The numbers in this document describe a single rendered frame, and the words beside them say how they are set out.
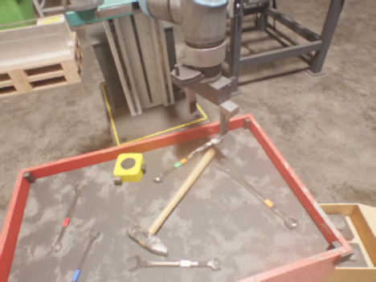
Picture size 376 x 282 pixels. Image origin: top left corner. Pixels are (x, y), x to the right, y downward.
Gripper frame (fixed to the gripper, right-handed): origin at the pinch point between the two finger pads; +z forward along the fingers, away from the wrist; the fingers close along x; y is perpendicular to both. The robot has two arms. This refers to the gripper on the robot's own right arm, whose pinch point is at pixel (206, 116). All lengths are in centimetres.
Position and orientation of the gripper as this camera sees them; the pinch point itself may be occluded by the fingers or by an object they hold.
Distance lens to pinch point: 71.0
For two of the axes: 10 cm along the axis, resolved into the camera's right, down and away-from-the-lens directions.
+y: 7.7, -4.9, 4.1
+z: 0.8, 7.1, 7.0
